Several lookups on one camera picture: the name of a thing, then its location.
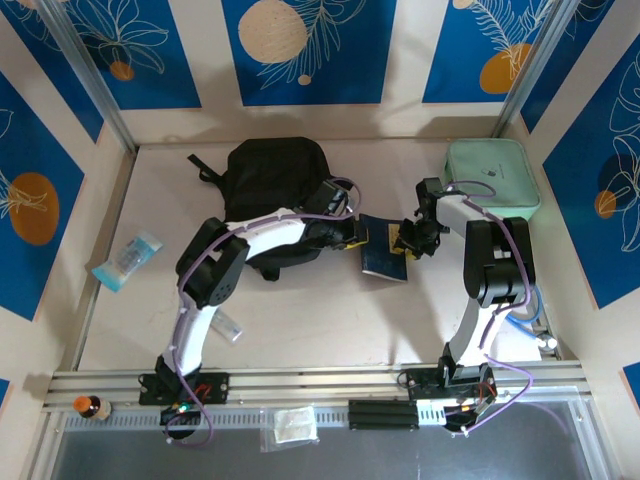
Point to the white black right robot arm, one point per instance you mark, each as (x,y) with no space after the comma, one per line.
(495,260)

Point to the clear plastic bag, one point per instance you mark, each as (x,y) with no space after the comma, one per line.
(291,427)

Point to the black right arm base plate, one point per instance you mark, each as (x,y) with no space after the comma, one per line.
(420,382)

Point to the brown bottle orange cap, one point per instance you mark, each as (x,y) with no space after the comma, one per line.
(92,407)

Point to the aluminium frame post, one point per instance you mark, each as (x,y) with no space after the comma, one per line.
(530,70)
(95,75)

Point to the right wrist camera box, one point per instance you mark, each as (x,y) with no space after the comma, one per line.
(429,189)

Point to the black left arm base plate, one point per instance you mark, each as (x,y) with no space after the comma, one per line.
(215,387)

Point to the dark blue book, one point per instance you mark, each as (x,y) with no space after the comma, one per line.
(382,260)

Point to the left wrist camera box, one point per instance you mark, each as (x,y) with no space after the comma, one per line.
(327,196)

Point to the black ribbed block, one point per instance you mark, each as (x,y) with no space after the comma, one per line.
(382,414)

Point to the aluminium mounting rail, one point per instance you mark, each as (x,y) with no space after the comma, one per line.
(310,382)

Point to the small metal fitting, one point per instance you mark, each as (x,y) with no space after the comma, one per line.
(546,343)

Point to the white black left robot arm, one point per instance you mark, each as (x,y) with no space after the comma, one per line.
(192,335)

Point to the black backpack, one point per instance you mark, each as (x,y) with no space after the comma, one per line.
(270,170)

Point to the blue clear plastic packet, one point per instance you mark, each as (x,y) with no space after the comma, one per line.
(127,260)

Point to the mint green pencil case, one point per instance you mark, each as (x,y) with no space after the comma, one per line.
(500,170)

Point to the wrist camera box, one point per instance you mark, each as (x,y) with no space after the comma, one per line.
(327,196)
(429,189)

